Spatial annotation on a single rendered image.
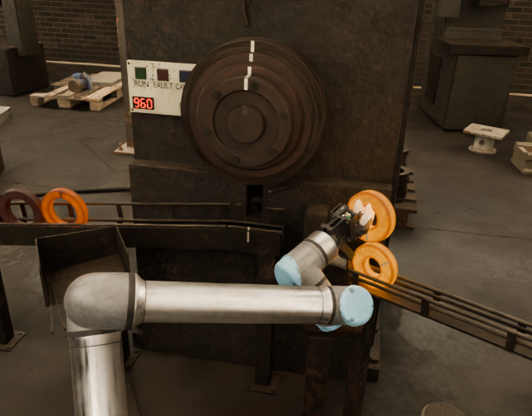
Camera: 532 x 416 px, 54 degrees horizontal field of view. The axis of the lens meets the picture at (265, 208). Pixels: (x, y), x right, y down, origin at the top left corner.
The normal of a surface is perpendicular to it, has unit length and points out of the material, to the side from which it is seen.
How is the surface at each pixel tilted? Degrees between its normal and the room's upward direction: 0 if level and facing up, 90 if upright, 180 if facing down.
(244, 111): 90
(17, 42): 90
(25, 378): 1
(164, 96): 90
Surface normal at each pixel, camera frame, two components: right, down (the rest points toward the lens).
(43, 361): 0.04, -0.90
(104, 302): -0.15, -0.11
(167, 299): 0.32, -0.29
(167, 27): -0.18, 0.41
